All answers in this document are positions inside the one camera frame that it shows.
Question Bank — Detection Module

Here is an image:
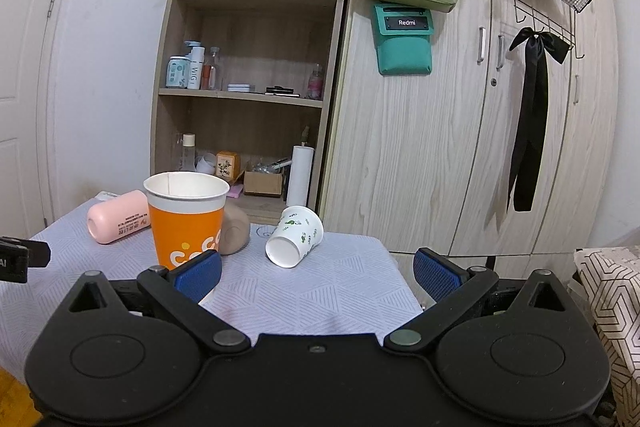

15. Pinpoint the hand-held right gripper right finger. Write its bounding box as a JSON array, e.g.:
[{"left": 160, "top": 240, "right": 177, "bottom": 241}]
[{"left": 384, "top": 248, "right": 571, "bottom": 353}]

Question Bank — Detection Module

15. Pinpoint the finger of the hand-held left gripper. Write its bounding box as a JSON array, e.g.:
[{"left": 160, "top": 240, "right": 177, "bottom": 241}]
[{"left": 0, "top": 236, "right": 52, "bottom": 269}]

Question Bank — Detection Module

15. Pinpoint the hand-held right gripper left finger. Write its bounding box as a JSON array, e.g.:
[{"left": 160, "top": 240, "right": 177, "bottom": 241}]
[{"left": 67, "top": 251, "right": 251, "bottom": 355}]

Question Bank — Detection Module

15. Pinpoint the white cup with green print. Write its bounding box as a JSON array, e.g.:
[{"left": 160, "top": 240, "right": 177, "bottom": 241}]
[{"left": 265, "top": 206, "right": 324, "bottom": 269}]

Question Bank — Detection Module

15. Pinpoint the orange paper cup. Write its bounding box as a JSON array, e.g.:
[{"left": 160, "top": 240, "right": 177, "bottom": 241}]
[{"left": 143, "top": 172, "right": 231, "bottom": 272}]

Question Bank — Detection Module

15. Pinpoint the brown rounded container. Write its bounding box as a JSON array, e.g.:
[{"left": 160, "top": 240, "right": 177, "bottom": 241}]
[{"left": 220, "top": 202, "right": 251, "bottom": 256}]

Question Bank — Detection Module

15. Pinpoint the small cardboard box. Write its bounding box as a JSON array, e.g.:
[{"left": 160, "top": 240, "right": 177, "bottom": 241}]
[{"left": 243, "top": 170, "right": 284, "bottom": 197}]

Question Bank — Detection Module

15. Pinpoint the yellow floral box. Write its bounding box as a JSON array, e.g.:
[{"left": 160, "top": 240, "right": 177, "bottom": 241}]
[{"left": 215, "top": 151, "right": 242, "bottom": 183}]

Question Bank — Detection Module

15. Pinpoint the pale patterned tablecloth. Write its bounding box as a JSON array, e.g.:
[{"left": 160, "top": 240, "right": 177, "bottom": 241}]
[{"left": 0, "top": 206, "right": 424, "bottom": 370}]

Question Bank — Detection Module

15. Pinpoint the clear bottle with beige cap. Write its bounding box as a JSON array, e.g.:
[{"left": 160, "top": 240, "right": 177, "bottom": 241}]
[{"left": 178, "top": 134, "right": 197, "bottom": 172}]

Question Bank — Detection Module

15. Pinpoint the wooden wardrobe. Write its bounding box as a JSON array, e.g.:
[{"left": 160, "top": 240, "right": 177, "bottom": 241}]
[{"left": 317, "top": 0, "right": 621, "bottom": 260}]

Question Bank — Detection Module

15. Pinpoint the white paper towel roll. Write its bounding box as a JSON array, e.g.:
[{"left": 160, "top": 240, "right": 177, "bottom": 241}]
[{"left": 285, "top": 145, "right": 314, "bottom": 208}]

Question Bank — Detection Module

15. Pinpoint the white door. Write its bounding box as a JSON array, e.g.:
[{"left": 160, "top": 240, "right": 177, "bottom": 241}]
[{"left": 0, "top": 0, "right": 108, "bottom": 240}]

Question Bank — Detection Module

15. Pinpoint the patterned fabric furniture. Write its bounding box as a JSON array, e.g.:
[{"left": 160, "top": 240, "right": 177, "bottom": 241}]
[{"left": 572, "top": 245, "right": 640, "bottom": 427}]

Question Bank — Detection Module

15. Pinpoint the black ribbon bow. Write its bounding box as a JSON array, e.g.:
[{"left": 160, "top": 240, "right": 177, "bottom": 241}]
[{"left": 507, "top": 27, "right": 571, "bottom": 213}]

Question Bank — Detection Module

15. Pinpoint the teal jar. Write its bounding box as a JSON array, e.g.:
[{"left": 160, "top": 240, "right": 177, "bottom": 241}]
[{"left": 166, "top": 56, "right": 187, "bottom": 89}]

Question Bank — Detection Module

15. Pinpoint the clear bottle with red liquid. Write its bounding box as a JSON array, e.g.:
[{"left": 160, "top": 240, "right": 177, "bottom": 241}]
[{"left": 205, "top": 47, "right": 224, "bottom": 91}]

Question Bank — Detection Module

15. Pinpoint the white pump bottle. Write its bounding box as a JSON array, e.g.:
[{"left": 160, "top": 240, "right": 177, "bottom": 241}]
[{"left": 183, "top": 41, "right": 205, "bottom": 90}]

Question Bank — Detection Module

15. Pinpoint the small pink bottle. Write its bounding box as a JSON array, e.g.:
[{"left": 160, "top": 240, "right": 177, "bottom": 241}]
[{"left": 306, "top": 64, "right": 325, "bottom": 100}]

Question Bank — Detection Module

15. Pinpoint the teal Redmi box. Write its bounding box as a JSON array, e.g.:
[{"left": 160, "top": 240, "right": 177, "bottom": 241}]
[{"left": 372, "top": 3, "right": 435, "bottom": 76}]

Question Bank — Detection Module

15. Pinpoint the wooden shelf unit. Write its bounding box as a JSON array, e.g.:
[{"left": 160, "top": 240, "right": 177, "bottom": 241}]
[{"left": 150, "top": 0, "right": 351, "bottom": 225}]

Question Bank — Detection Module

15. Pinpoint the black wire hook rack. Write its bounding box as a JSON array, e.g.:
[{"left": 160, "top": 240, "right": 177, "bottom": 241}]
[{"left": 510, "top": 0, "right": 587, "bottom": 59}]

